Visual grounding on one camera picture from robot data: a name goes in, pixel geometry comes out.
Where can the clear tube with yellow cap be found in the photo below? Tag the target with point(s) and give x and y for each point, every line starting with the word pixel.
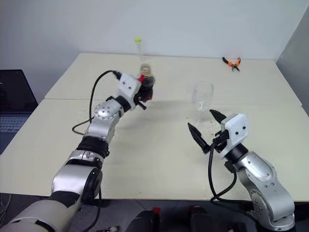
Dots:
pixel 140 50

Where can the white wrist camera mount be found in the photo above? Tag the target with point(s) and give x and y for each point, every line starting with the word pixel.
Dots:
pixel 128 84
pixel 237 128

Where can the dark laptop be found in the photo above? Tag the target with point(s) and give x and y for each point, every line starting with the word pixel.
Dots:
pixel 14 96

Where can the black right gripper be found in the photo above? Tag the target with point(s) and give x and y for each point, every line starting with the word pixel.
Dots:
pixel 220 140

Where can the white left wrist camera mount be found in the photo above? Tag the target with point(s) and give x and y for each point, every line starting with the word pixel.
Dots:
pixel 128 84

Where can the dark rounded shape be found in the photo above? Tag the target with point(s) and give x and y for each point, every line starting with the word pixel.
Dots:
pixel 200 218
pixel 144 221

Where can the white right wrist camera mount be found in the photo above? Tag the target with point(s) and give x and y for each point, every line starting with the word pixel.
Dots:
pixel 237 128

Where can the dark liquid bottle red cap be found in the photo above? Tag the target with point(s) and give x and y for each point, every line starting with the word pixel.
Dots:
pixel 147 82

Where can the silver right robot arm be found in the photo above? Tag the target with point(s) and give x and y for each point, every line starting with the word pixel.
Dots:
pixel 260 174

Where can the orange and black pliers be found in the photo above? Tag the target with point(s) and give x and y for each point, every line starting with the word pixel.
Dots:
pixel 231 63

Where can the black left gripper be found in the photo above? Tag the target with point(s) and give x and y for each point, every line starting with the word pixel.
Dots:
pixel 141 102

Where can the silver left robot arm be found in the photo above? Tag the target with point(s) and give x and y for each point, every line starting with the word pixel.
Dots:
pixel 103 113

